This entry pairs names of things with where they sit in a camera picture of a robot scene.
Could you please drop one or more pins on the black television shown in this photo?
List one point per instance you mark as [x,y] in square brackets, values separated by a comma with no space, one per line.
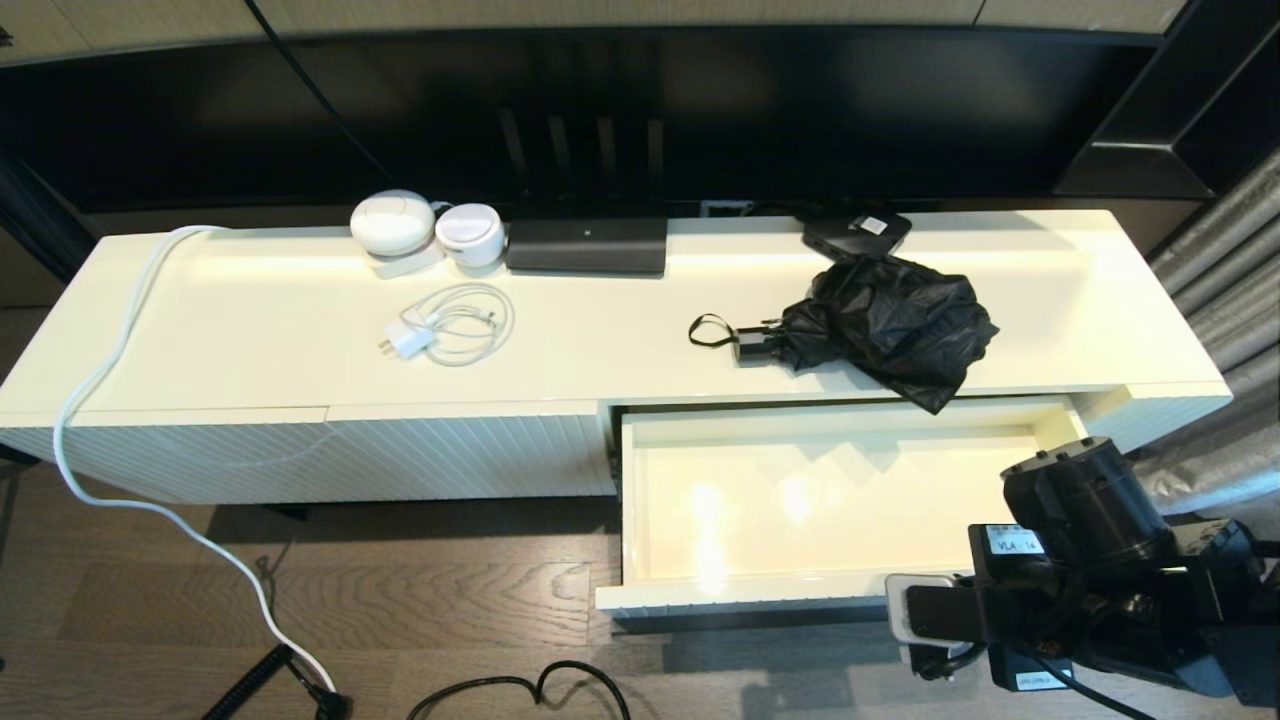
[800,110]

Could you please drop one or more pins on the small white round device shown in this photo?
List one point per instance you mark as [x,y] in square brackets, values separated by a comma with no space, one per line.
[470,233]

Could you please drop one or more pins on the white tv cabinet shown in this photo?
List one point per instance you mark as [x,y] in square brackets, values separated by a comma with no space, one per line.
[250,320]

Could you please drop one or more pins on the white charger adapter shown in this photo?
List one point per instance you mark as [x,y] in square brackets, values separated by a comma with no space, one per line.
[412,338]

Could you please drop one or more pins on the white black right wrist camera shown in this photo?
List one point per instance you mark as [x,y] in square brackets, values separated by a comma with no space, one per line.
[900,610]

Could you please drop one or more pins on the white fluted drawer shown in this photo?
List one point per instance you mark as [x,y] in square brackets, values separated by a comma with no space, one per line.
[800,500]

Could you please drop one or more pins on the black router with antennas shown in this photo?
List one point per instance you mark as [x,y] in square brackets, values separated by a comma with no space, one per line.
[585,245]

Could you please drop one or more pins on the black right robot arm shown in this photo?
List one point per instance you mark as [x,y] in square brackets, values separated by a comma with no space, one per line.
[1090,500]

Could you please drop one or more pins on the black shelf unit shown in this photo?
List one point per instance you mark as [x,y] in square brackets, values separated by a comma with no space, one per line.
[1230,110]

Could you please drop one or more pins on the large white round device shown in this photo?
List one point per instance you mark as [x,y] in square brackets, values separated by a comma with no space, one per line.
[393,223]

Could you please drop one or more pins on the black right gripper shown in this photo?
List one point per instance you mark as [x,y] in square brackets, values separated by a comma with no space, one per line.
[1035,620]

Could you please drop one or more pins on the small black set-top box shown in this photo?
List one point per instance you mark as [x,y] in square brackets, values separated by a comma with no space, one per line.
[850,235]

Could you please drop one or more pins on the black umbrella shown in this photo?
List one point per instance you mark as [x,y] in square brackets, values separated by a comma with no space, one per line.
[890,320]

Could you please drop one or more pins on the black power plug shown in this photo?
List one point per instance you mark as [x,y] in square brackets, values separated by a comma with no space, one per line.
[330,706]

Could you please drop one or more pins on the dark grey curtain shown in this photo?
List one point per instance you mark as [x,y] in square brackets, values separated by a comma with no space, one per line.
[40,220]

